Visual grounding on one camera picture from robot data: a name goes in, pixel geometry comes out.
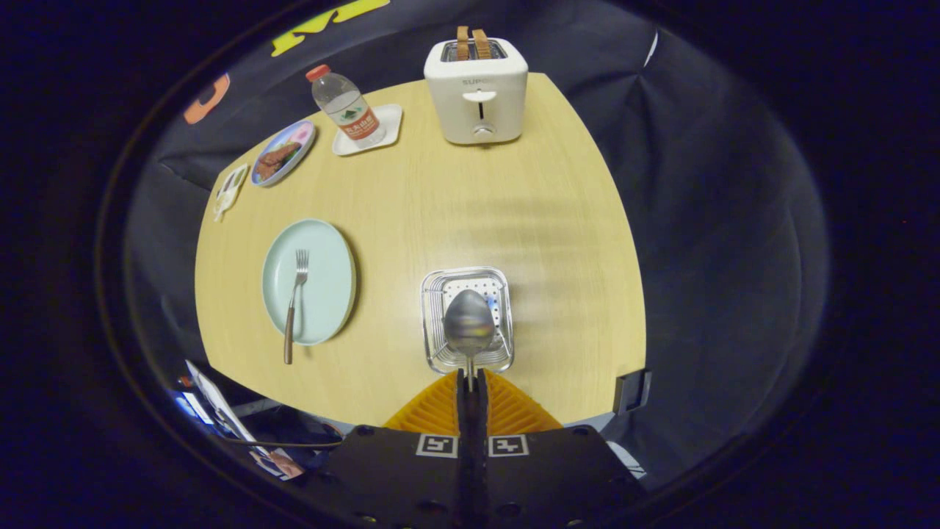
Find clear plastic water bottle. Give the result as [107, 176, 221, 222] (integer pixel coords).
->
[305, 64, 388, 150]

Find white square coaster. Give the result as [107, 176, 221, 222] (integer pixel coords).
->
[332, 104, 404, 156]

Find light green plate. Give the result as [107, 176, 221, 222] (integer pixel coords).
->
[261, 218, 358, 347]

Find metal spoon with wooden handle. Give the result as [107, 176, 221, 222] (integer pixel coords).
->
[443, 289, 496, 392]

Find colourful patterned plate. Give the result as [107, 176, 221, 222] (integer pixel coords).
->
[251, 120, 317, 187]

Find white flat panel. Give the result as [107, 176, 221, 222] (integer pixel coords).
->
[184, 360, 259, 458]

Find grey table clamp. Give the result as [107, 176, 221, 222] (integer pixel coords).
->
[612, 369, 652, 417]

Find blue lit device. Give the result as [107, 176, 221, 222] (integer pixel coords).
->
[173, 389, 214, 427]

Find black backdrop cloth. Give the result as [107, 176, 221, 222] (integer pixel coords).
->
[125, 0, 831, 486]

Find brown meat slices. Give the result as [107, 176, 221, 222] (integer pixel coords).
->
[257, 142, 303, 181]

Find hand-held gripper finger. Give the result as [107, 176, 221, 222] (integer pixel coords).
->
[474, 370, 648, 529]
[319, 370, 474, 529]

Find metal fork with wooden handle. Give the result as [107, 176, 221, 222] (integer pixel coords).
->
[283, 248, 310, 366]

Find small white divided dish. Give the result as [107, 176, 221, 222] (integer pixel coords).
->
[212, 163, 251, 223]

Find white toaster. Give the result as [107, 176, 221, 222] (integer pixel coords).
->
[424, 37, 529, 145]

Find clear plastic drain container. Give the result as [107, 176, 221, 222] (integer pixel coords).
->
[420, 266, 515, 375]

